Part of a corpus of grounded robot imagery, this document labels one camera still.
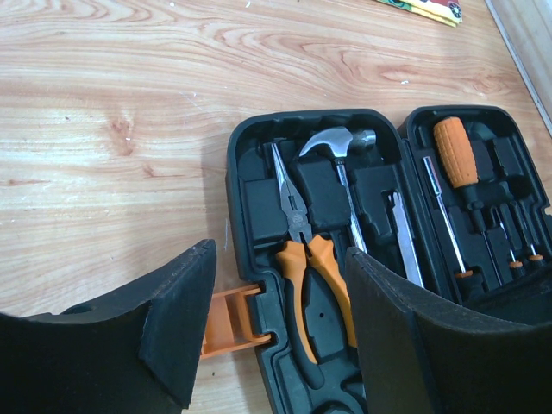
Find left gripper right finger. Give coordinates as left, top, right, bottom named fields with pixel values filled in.
left=346, top=248, right=551, bottom=413

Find yellow car print cloth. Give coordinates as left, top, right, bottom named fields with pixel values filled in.
left=379, top=0, right=462, bottom=27

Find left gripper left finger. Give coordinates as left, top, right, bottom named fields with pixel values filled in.
left=1, top=239, right=216, bottom=413

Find small black precision screwdriver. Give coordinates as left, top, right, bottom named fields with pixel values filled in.
left=515, top=202, right=545, bottom=267

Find black plastic tool case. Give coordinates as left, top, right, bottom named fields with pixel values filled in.
left=227, top=105, right=551, bottom=413

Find wooden clothes rack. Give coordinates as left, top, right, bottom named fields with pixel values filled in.
left=486, top=0, right=551, bottom=129

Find orange handled screwdriver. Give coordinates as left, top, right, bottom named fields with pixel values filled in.
left=433, top=116, right=504, bottom=285

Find claw hammer black grip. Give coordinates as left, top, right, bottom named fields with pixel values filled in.
left=299, top=127, right=376, bottom=253

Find orange needle nose pliers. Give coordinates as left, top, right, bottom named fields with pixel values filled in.
left=270, top=142, right=357, bottom=389

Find black handled screwdriver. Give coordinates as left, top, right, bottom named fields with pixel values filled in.
left=423, top=156, right=484, bottom=301

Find orange case latch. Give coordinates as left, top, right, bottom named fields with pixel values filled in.
left=200, top=284, right=272, bottom=360

